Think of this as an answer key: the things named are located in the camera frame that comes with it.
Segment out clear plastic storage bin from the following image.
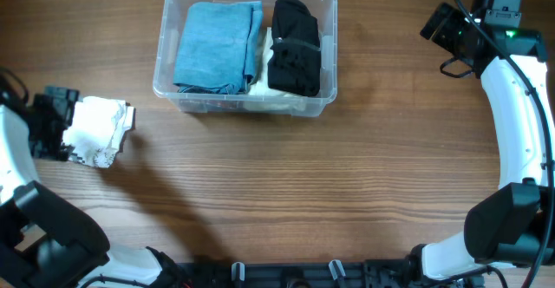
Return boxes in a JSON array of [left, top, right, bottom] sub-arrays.
[[153, 0, 338, 117]]

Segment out black knit garment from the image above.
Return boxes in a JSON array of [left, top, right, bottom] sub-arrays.
[[268, 0, 322, 97]]

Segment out cream cloth garment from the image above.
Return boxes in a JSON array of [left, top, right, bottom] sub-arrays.
[[247, 27, 297, 98]]

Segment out blue denim jeans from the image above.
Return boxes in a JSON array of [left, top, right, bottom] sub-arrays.
[[173, 1, 264, 95]]

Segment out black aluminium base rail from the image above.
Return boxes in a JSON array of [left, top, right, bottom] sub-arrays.
[[181, 259, 434, 288]]

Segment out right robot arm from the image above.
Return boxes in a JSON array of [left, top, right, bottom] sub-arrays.
[[404, 0, 554, 287]]

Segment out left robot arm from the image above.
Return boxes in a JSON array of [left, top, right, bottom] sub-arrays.
[[1, 84, 188, 287]]

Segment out white graphic t-shirt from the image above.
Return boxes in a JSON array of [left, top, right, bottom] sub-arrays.
[[62, 96, 135, 168]]

